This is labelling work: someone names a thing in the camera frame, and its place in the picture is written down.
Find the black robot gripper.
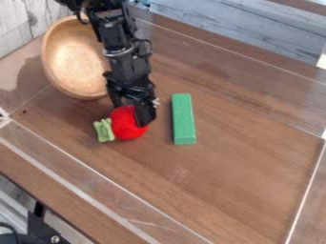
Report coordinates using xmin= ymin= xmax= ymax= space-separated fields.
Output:
xmin=87 ymin=9 xmax=159 ymax=128

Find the red plush strawberry toy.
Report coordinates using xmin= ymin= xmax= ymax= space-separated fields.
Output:
xmin=94 ymin=105 xmax=150 ymax=143

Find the wooden bowl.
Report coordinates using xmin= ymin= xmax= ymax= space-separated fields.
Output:
xmin=41 ymin=16 xmax=111 ymax=100

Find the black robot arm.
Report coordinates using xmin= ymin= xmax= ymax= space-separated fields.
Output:
xmin=55 ymin=0 xmax=158 ymax=128

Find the green rectangular block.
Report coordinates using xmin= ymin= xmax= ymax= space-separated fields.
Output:
xmin=173 ymin=93 xmax=197 ymax=145

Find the black table clamp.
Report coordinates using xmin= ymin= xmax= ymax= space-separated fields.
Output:
xmin=0 ymin=199 xmax=71 ymax=244

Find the clear acrylic tray wall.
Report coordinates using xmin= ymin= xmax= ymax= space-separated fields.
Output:
xmin=0 ymin=22 xmax=326 ymax=244

